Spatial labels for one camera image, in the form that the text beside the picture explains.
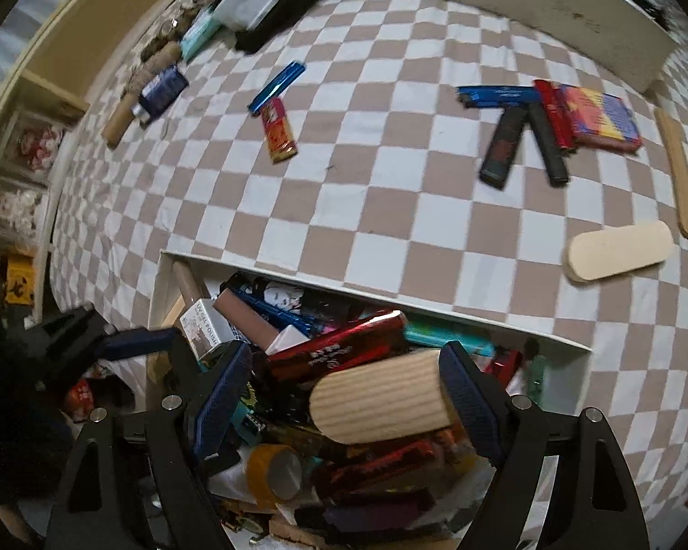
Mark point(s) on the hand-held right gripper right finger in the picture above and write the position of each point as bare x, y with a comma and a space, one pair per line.
473, 401

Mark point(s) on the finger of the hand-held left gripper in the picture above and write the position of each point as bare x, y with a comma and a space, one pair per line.
63, 338
132, 344

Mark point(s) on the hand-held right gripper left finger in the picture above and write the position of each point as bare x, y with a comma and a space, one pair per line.
223, 395

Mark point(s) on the shallow white cardboard box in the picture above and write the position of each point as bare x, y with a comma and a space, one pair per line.
161, 292

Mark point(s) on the oval wooden box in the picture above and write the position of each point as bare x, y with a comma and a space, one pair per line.
378, 401

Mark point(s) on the long black lighter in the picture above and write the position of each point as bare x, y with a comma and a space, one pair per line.
547, 143

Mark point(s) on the small red lighter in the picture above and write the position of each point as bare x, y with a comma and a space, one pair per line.
504, 366

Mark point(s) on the cyan lighter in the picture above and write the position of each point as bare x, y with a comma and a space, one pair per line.
447, 341

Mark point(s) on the green lighter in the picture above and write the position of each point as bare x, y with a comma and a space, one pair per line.
536, 378

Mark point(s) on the yellow printed box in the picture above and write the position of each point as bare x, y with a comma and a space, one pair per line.
20, 286

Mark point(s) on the small white carton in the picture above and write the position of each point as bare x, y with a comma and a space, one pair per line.
203, 323

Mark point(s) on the brown tube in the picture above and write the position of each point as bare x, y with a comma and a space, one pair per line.
246, 318

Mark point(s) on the orange tape roll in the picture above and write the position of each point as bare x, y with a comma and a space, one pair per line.
264, 470

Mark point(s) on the clear box white trinkets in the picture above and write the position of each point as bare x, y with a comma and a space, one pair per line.
17, 209

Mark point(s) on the purple lighter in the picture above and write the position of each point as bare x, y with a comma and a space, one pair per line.
372, 518

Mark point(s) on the doll in clear box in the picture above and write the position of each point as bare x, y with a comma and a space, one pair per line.
37, 146

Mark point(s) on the oval wooden lid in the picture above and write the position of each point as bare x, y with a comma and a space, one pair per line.
619, 249

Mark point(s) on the wooden cylinder roll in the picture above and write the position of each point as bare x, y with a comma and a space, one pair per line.
117, 123

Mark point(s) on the checkered bed sheet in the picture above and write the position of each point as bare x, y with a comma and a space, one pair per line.
378, 195

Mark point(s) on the red patterned lighter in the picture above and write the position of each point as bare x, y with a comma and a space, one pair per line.
278, 129

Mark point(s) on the brown camouflage toy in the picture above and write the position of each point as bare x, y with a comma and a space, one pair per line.
156, 50

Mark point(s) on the metallic blue lighter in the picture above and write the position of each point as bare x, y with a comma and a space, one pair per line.
493, 96
278, 86

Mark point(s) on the dark red lighter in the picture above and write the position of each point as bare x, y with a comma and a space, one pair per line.
553, 114

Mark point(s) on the flat wooden stick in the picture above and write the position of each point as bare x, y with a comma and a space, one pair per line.
679, 177

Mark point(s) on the multicoloured small box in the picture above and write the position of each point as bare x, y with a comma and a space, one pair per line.
602, 117

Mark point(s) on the wooden bedside shelf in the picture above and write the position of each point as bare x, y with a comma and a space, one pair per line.
92, 23

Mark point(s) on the teal wet wipes pack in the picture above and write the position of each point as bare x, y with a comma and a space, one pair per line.
200, 34

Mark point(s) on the white curtain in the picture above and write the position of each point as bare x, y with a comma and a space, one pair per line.
28, 23

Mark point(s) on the black cloth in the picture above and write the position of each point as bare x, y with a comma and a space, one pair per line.
258, 40

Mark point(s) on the white shoe box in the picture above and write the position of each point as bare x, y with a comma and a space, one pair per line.
550, 0

